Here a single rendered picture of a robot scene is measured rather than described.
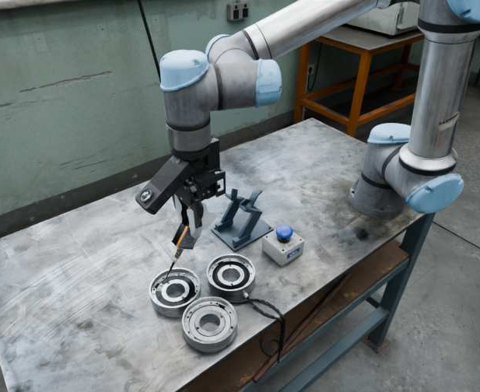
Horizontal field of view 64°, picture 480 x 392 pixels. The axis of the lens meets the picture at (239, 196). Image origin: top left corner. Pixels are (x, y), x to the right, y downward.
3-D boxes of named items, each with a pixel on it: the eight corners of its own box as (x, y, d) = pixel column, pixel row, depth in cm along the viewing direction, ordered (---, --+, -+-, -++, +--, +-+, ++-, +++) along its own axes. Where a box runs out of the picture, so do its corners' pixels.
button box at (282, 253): (282, 267, 89) (283, 252, 86) (261, 250, 94) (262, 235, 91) (306, 252, 93) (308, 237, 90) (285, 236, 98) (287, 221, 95)
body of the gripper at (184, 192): (226, 197, 76) (225, 143, 68) (190, 214, 71) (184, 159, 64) (204, 179, 81) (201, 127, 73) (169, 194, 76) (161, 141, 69)
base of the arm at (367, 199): (370, 180, 118) (377, 152, 112) (415, 204, 108) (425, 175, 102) (338, 197, 110) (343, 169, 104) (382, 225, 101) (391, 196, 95)
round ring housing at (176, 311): (142, 313, 79) (139, 300, 77) (164, 275, 87) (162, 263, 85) (190, 326, 77) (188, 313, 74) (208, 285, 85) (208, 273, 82)
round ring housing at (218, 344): (218, 365, 70) (218, 353, 68) (173, 340, 74) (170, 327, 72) (247, 322, 77) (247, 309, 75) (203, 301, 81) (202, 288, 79)
